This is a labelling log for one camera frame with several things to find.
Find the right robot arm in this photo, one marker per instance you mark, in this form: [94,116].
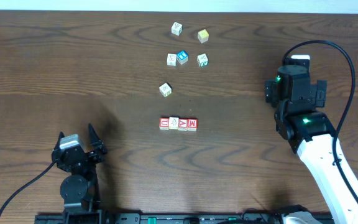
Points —
[312,138]

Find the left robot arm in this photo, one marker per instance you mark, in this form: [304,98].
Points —
[80,190]

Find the yellow top block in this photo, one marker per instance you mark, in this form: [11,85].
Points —
[203,36]

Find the white block yellow side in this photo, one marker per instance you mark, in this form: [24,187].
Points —
[173,122]

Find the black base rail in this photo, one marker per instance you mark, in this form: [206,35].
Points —
[136,218]

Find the red U block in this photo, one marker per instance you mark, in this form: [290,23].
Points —
[164,124]

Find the white block number four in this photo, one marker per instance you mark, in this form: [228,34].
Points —
[171,59]

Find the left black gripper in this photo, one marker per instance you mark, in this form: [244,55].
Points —
[81,154]

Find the white dragonfly block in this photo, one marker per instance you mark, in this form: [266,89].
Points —
[165,89]

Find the red A block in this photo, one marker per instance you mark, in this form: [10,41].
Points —
[182,124]

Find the blue top block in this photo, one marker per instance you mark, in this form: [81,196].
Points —
[182,57]

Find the red M block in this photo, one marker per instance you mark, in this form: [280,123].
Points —
[192,124]

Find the white block top left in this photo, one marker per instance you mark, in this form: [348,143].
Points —
[176,28]

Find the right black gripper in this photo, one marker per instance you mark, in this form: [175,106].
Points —
[319,94]

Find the white block green side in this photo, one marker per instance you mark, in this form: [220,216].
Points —
[202,60]

